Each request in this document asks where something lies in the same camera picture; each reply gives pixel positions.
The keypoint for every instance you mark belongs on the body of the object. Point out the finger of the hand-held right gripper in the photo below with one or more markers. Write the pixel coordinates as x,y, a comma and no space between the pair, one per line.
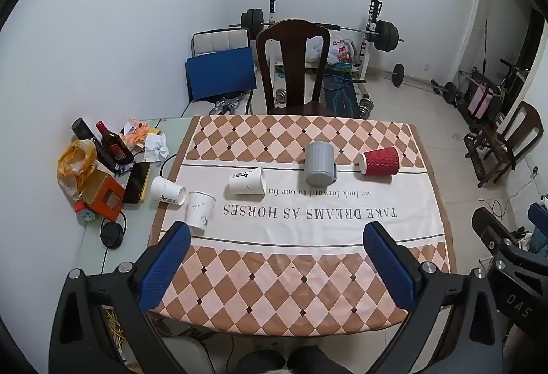
539,214
492,228

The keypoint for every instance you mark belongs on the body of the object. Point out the red ribbed paper cup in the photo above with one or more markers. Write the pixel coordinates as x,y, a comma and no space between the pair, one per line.
381,162

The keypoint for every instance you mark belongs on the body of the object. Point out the white weight bench rack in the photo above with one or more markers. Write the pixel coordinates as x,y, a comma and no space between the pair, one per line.
368,53

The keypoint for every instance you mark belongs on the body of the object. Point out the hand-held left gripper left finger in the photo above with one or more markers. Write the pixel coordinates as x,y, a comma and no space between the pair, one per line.
165,267

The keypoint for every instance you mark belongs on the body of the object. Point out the dark wooden chair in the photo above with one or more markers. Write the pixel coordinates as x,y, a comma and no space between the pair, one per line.
295,57

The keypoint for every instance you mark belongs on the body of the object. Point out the orange snack packets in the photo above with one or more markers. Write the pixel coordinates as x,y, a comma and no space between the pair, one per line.
139,132

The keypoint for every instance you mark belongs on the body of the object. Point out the white paper cup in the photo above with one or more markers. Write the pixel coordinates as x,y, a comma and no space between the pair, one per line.
167,189
200,209
246,182

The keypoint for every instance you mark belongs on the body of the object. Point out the person's left leg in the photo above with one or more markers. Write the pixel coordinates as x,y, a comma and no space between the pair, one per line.
257,363

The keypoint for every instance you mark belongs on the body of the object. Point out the round black charger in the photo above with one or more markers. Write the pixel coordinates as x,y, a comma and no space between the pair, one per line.
111,234

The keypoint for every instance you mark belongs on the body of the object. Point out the black cylinder box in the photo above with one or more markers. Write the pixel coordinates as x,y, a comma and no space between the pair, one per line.
92,138

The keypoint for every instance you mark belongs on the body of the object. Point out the barbell with black plates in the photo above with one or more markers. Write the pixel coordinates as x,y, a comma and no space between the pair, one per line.
385,35

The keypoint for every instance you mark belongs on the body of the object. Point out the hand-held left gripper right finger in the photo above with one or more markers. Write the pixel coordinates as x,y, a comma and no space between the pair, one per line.
389,267

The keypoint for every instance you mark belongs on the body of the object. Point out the person's right leg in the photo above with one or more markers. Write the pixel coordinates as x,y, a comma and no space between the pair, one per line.
314,361

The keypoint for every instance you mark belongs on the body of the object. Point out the checkered printed tablecloth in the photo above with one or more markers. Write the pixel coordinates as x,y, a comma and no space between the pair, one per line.
299,271

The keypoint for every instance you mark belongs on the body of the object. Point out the black exercise machine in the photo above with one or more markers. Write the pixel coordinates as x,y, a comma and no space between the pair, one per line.
509,76

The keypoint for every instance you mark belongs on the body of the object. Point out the blue folded board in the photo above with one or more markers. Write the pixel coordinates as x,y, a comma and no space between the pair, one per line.
220,72

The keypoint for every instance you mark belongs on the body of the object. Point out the brown wooden chair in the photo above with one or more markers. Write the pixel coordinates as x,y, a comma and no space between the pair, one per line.
520,130

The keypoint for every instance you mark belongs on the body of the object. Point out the black phone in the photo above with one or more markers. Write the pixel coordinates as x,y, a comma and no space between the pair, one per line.
137,182

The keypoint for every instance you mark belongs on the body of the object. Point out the small black barbell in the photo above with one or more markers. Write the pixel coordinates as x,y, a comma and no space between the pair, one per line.
398,74

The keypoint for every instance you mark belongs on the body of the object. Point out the chrome dumbbell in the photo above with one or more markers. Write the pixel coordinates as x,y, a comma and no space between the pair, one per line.
281,96
365,106
224,106

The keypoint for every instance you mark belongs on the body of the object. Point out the person's leg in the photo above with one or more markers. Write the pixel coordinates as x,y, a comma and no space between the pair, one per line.
314,361
257,363

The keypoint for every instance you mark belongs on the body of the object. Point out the white plastic bag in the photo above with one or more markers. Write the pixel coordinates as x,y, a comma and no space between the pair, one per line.
317,48

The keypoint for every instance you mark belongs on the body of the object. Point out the yellow plastic bag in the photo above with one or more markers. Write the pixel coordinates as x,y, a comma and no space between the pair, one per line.
75,168

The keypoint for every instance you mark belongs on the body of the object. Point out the pink bag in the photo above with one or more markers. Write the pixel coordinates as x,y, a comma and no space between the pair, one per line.
480,102

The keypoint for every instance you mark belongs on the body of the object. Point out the red and white bag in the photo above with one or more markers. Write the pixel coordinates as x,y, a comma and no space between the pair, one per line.
341,53

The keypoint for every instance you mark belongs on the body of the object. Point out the red wine bottle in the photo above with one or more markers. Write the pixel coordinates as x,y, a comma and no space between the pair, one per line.
114,145

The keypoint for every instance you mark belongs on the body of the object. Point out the grey mug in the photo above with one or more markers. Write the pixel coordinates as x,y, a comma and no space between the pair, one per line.
319,162

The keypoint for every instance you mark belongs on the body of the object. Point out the orange cardboard box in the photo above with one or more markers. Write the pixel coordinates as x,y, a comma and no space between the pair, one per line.
105,196

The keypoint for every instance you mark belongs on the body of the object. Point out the white padded chair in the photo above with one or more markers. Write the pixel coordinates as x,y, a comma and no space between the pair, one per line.
220,41

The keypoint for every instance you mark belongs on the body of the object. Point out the crumpled white tissue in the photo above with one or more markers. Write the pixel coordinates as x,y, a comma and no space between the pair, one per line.
155,147

